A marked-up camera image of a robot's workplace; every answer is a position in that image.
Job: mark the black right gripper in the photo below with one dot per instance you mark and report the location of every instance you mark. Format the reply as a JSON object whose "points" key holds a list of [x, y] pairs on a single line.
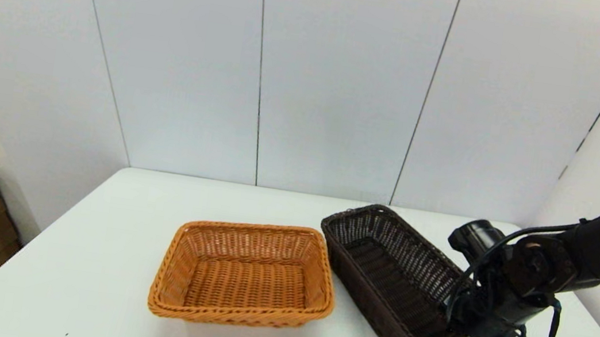
{"points": [[495, 316]]}

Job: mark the orange wicker basket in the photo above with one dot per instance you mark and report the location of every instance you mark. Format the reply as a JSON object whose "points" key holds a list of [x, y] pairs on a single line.
{"points": [[244, 283]]}

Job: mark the dark brown wicker basket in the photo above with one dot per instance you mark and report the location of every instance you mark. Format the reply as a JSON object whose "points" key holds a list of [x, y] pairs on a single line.
{"points": [[379, 272]]}

